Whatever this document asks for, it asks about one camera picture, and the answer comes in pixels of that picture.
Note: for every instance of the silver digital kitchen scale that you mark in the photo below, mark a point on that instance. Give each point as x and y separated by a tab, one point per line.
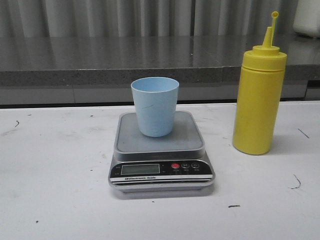
177	161

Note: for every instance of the grey stone counter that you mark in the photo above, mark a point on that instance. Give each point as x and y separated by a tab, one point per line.
98	71

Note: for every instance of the yellow squeeze bottle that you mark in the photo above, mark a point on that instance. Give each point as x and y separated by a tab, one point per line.
259	93

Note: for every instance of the light blue plastic cup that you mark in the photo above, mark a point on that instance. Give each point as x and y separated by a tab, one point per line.
155	100

